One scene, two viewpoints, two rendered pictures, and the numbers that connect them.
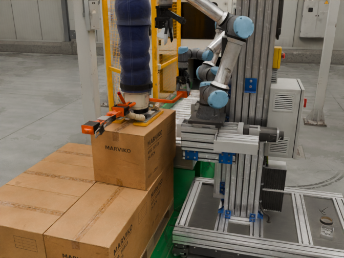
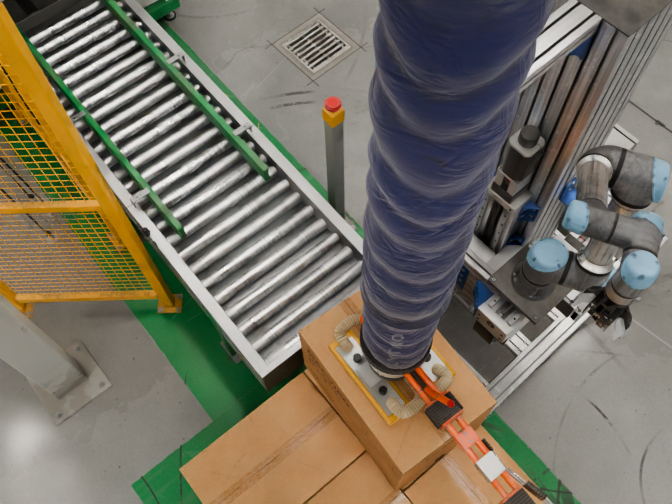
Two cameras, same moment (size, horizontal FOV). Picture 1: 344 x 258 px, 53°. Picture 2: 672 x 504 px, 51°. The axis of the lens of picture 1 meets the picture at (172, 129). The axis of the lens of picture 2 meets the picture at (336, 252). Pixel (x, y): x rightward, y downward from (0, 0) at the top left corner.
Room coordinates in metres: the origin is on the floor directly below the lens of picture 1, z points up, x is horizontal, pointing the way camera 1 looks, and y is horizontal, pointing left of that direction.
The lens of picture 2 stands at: (2.09, 0.95, 3.28)
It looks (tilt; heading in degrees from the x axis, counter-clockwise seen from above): 64 degrees down; 306
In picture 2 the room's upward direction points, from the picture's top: 2 degrees counter-clockwise
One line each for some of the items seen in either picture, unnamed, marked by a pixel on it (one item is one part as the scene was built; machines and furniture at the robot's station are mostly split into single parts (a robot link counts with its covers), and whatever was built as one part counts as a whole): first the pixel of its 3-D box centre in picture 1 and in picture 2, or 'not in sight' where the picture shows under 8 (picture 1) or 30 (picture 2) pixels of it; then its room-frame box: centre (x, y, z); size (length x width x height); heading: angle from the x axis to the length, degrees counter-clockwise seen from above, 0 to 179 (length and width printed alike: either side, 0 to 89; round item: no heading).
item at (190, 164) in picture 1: (154, 156); (330, 333); (2.72, 0.15, 0.48); 0.70 x 0.03 x 0.15; 73
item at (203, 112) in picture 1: (208, 109); (536, 275); (2.12, -0.23, 1.09); 0.15 x 0.15 x 0.10
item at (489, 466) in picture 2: (104, 121); (489, 467); (1.94, 0.41, 1.07); 0.07 x 0.07 x 0.04; 71
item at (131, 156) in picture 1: (137, 143); (392, 381); (2.36, 0.26, 0.74); 0.60 x 0.40 x 0.40; 160
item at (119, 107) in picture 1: (120, 109); (443, 410); (2.15, 0.34, 1.07); 0.10 x 0.08 x 0.06; 71
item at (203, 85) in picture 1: (209, 91); (547, 260); (2.11, -0.24, 1.20); 0.13 x 0.12 x 0.14; 12
